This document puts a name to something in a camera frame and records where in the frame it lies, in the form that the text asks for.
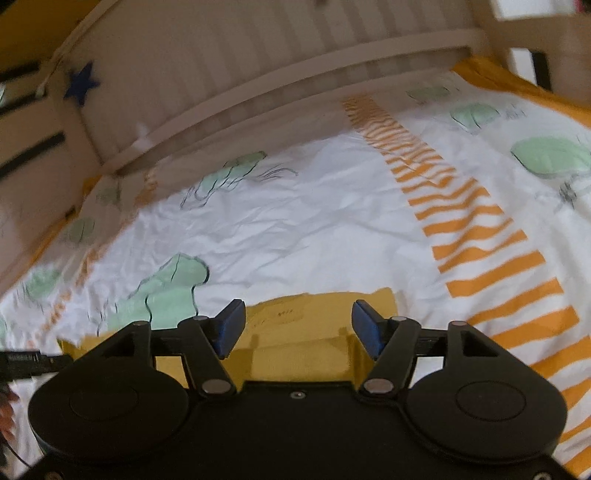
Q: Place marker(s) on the blue star sticker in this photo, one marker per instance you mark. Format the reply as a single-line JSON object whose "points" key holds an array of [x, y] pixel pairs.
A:
{"points": [[82, 83]]}

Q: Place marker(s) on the white printed blanket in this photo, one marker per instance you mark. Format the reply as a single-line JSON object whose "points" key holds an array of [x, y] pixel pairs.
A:
{"points": [[323, 221]]}

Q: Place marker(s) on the yellow knit sweater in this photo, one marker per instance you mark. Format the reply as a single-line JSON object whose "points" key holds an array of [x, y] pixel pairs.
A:
{"points": [[300, 318]]}

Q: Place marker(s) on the orange bed sheet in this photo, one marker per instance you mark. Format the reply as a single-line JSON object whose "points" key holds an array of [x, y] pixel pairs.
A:
{"points": [[503, 78]]}

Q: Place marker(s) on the wooden bed frame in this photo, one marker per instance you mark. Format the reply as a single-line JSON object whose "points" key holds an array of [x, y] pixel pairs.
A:
{"points": [[207, 60]]}

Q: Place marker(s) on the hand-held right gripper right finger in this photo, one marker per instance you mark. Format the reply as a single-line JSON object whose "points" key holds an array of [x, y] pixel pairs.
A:
{"points": [[367, 325]]}

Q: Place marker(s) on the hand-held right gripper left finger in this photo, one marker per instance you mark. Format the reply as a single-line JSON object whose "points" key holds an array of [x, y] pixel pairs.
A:
{"points": [[231, 325]]}

